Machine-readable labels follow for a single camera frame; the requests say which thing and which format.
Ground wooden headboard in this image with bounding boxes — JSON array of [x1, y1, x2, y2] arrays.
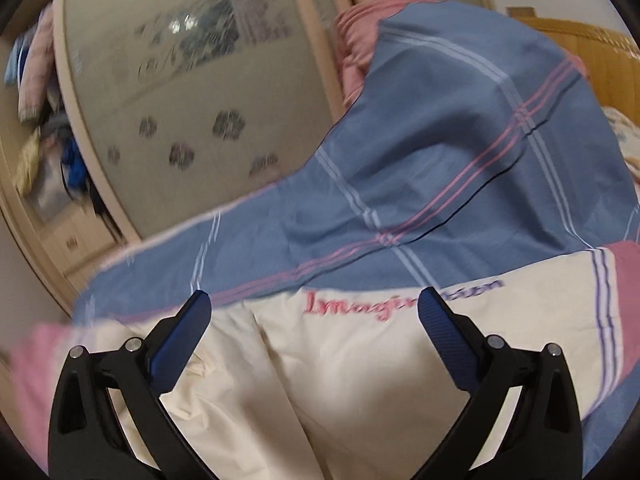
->
[[505, 6, 640, 111]]

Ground cream garment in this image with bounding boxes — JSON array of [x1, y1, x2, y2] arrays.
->
[[112, 305, 321, 480]]

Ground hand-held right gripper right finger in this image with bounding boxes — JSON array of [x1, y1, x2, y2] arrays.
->
[[414, 287, 584, 480]]

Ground beige wardrobe drawer unit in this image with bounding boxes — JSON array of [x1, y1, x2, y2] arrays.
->
[[37, 200, 128, 288]]

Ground floral pillow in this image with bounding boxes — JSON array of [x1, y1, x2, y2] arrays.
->
[[600, 105, 640, 183]]

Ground flower-patterned wardrobe sliding door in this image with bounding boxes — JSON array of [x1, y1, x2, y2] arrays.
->
[[52, 0, 361, 241]]

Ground hanging clothes in wardrobe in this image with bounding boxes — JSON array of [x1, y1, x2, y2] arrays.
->
[[4, 4, 103, 216]]

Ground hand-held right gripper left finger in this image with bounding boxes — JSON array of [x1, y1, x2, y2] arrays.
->
[[47, 289, 214, 480]]

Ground pink folded blanket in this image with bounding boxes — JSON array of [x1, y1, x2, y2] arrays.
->
[[333, 0, 431, 109]]

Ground blue plaid duvet cover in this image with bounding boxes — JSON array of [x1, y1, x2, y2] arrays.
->
[[10, 0, 640, 480]]

